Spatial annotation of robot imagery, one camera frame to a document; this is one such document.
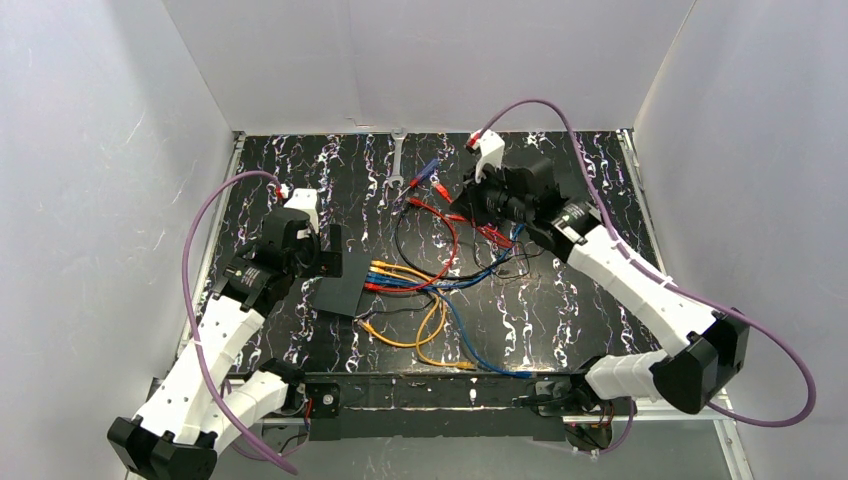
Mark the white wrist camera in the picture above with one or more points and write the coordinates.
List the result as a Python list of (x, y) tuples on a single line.
[(490, 146), (305, 200)]

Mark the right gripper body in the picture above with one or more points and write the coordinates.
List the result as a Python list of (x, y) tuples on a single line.
[(475, 201)]

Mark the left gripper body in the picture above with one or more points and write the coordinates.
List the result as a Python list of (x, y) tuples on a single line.
[(329, 252)]

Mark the silver wrench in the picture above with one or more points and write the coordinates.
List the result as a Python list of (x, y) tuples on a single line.
[(396, 178)]

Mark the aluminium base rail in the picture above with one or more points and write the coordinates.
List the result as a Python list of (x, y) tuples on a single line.
[(327, 396)]

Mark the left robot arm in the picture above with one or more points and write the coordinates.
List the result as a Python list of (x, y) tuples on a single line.
[(181, 430)]

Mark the black network switch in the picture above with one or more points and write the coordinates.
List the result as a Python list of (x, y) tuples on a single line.
[(340, 296)]

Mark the blue handled screwdriver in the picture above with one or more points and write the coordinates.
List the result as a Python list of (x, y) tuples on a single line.
[(424, 173)]

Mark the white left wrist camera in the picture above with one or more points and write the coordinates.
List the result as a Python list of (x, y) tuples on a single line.
[(305, 200)]

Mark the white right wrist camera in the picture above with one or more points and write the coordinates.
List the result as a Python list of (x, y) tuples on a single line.
[(490, 146)]

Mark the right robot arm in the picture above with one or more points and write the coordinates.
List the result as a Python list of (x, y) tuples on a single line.
[(700, 349)]

